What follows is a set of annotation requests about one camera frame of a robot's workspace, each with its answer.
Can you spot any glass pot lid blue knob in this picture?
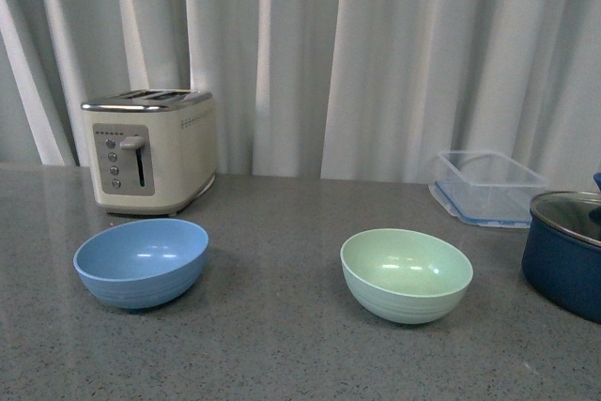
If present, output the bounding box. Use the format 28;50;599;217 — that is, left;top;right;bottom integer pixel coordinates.
530;191;600;247

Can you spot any cream toaster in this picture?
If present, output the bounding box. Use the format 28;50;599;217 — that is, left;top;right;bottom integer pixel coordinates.
81;89;218;215

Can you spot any blue saucepan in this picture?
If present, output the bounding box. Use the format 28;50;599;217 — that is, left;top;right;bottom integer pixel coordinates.
521;217;600;323

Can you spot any white curtain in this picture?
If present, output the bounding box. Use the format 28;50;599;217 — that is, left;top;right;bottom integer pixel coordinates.
1;0;600;190

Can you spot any green bowl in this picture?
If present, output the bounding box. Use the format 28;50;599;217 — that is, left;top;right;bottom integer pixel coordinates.
340;228;473;325

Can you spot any blue bowl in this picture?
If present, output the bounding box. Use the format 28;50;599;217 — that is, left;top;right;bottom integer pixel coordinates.
73;218;209;310

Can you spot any clear plastic container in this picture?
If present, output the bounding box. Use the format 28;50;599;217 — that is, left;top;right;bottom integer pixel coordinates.
429;150;547;229

